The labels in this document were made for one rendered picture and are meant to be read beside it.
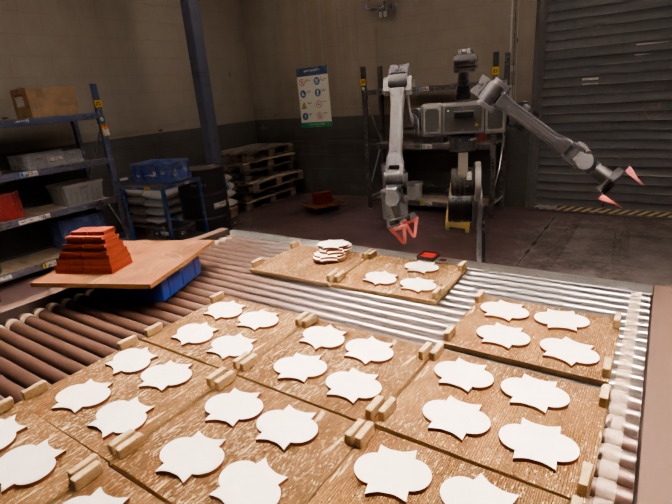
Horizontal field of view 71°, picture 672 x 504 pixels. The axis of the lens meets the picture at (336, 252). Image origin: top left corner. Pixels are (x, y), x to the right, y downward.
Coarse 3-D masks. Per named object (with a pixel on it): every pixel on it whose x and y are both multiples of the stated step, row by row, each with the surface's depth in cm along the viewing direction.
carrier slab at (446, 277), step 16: (384, 256) 201; (352, 272) 186; (368, 272) 185; (400, 272) 182; (448, 272) 178; (464, 272) 180; (352, 288) 172; (368, 288) 170; (384, 288) 169; (400, 288) 168; (448, 288) 166; (432, 304) 156
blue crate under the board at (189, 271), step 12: (192, 264) 196; (180, 276) 186; (192, 276) 196; (96, 288) 180; (108, 288) 179; (120, 288) 178; (156, 288) 175; (168, 288) 178; (180, 288) 187; (120, 300) 180; (132, 300) 179; (144, 300) 178; (156, 300) 176
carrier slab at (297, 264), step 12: (288, 252) 216; (300, 252) 214; (312, 252) 213; (348, 252) 209; (264, 264) 203; (276, 264) 202; (288, 264) 200; (300, 264) 199; (312, 264) 198; (324, 264) 197; (336, 264) 196; (348, 264) 195; (276, 276) 192; (288, 276) 188; (300, 276) 186; (312, 276) 185; (324, 276) 184
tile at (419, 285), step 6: (402, 282) 170; (408, 282) 170; (414, 282) 169; (420, 282) 169; (426, 282) 168; (432, 282) 169; (402, 288) 166; (408, 288) 165; (414, 288) 164; (420, 288) 164; (426, 288) 163; (432, 288) 163
